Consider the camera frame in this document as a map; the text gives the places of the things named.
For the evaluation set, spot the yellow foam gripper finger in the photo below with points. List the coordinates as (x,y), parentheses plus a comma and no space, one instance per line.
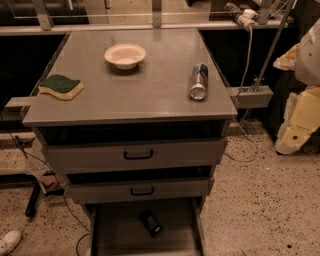
(287,61)
(301,120)

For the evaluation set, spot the black rxbar chocolate bar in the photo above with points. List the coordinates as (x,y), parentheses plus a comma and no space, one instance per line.
(150,223)

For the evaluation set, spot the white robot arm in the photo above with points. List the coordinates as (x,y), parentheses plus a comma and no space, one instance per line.
(307,66)

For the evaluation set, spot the grey drawer cabinet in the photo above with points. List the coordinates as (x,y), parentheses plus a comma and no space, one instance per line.
(150,102)

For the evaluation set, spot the grey bottom drawer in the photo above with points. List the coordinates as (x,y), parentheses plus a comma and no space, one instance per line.
(117,231)

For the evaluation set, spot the grey drawer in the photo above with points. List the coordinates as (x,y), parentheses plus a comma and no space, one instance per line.
(117,231)
(103,157)
(96,193)

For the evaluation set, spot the grey middle drawer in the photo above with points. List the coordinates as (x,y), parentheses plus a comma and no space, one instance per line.
(96,193)

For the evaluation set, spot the grey top drawer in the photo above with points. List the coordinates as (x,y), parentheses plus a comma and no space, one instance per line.
(103,157)

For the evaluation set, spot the metal diagonal pole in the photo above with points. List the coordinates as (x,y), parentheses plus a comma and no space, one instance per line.
(257,81)

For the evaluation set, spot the white power strip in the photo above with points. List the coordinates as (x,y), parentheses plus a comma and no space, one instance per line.
(244,18)

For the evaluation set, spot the silver blue drink can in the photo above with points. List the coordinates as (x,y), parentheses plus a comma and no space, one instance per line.
(199,82)

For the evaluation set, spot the white paper bowl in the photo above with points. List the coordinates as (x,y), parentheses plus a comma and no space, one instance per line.
(125,56)

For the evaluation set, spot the green yellow sponge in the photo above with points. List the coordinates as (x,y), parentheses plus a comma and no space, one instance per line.
(61,87)

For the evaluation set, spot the black floor clamp tool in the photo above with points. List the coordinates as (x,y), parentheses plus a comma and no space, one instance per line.
(39,187)

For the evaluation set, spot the white sneaker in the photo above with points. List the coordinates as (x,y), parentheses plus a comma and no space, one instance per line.
(9,242)

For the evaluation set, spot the grey side bracket block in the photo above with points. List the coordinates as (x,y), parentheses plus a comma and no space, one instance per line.
(245,99)

